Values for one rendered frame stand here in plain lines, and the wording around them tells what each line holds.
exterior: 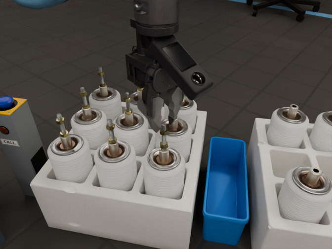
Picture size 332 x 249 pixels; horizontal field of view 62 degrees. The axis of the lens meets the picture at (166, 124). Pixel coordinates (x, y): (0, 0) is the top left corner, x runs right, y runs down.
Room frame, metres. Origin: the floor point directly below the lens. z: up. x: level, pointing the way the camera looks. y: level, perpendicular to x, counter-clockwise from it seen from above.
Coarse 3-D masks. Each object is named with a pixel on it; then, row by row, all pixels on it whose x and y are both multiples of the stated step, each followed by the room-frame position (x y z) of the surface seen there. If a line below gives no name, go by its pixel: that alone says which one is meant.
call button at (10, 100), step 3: (3, 96) 0.59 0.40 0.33; (6, 96) 0.59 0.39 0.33; (9, 96) 0.59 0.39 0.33; (0, 99) 0.57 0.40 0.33; (3, 99) 0.57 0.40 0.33; (6, 99) 0.57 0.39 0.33; (9, 99) 0.57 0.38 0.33; (12, 99) 0.58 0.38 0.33; (0, 102) 0.56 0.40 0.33; (3, 102) 0.56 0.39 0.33; (6, 102) 0.56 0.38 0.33; (9, 102) 0.56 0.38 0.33; (12, 102) 0.57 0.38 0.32; (0, 105) 0.55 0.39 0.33; (3, 105) 0.55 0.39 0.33; (6, 105) 0.56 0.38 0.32; (9, 105) 0.57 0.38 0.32
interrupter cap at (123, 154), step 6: (102, 144) 0.49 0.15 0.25; (120, 144) 0.50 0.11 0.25; (126, 144) 0.49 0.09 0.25; (102, 150) 0.47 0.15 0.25; (108, 150) 0.48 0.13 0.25; (120, 150) 0.48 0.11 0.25; (126, 150) 0.48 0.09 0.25; (102, 156) 0.46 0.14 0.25; (108, 156) 0.46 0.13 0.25; (114, 156) 0.46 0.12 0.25; (120, 156) 0.45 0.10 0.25; (126, 156) 0.45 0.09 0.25; (108, 162) 0.44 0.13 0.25; (114, 162) 0.44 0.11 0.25
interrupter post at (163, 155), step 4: (160, 148) 0.45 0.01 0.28; (168, 148) 0.45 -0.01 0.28; (160, 152) 0.44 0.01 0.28; (164, 152) 0.44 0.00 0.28; (168, 152) 0.45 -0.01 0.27; (160, 156) 0.44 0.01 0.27; (164, 156) 0.44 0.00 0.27; (168, 156) 0.45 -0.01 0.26; (160, 160) 0.44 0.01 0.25; (164, 160) 0.44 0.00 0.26
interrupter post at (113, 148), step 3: (117, 141) 0.47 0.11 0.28; (108, 144) 0.47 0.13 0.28; (111, 144) 0.46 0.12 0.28; (114, 144) 0.46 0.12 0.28; (117, 144) 0.47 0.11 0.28; (111, 147) 0.46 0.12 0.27; (114, 147) 0.46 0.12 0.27; (117, 147) 0.47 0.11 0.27; (111, 150) 0.46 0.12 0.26; (114, 150) 0.46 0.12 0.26; (117, 150) 0.47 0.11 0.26; (111, 153) 0.46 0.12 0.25; (114, 153) 0.46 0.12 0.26; (117, 153) 0.47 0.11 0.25
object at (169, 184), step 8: (144, 160) 0.45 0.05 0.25; (184, 160) 0.45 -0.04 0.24; (144, 168) 0.43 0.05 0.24; (152, 168) 0.42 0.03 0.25; (176, 168) 0.42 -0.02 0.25; (184, 168) 0.44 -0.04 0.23; (144, 176) 0.44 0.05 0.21; (152, 176) 0.41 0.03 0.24; (160, 176) 0.40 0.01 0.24; (168, 176) 0.40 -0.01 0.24; (176, 176) 0.41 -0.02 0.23; (152, 184) 0.41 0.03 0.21; (160, 184) 0.40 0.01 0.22; (168, 184) 0.40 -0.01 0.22; (176, 184) 0.41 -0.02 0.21; (152, 192) 0.41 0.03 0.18; (160, 192) 0.40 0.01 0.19; (168, 192) 0.40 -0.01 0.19; (176, 192) 0.41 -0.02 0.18
